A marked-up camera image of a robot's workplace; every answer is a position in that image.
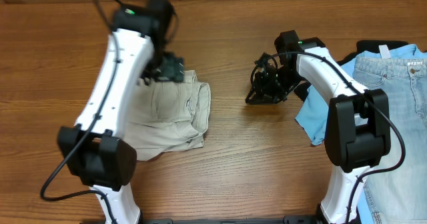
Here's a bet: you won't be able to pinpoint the black garment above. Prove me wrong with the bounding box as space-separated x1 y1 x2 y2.
294 40 408 101

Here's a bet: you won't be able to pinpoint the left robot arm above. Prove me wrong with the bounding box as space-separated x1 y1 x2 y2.
57 0 184 223

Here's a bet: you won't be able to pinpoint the beige shorts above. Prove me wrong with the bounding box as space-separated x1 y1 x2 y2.
125 70 211 161

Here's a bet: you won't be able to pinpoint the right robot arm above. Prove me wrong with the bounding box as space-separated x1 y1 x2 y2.
246 31 391 223

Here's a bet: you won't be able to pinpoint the light blue shirt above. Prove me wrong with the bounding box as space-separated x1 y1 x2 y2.
295 43 427 224

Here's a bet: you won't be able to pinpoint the light blue denim jeans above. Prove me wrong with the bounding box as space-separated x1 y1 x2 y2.
353 57 426 223

